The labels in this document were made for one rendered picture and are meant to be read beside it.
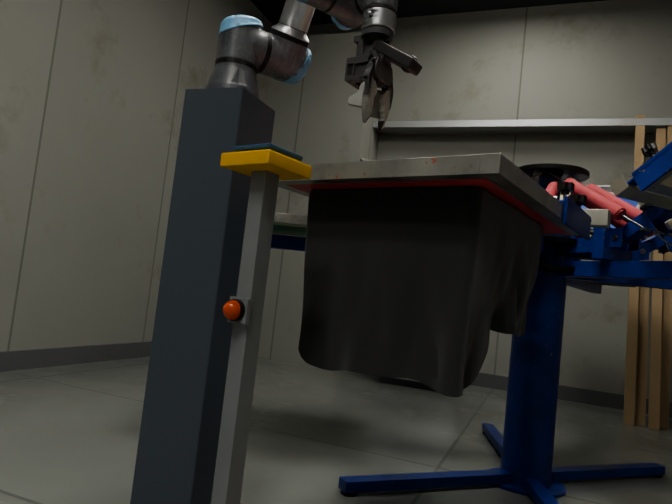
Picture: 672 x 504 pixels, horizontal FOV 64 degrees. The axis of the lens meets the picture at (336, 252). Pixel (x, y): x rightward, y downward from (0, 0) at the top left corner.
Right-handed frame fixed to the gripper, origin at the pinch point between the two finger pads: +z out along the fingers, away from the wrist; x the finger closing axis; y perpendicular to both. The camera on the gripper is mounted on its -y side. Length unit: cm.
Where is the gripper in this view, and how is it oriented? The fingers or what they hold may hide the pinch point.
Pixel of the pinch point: (375, 121)
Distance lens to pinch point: 121.9
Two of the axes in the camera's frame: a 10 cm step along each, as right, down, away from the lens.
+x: -5.7, -1.2, -8.1
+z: -1.1, 9.9, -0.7
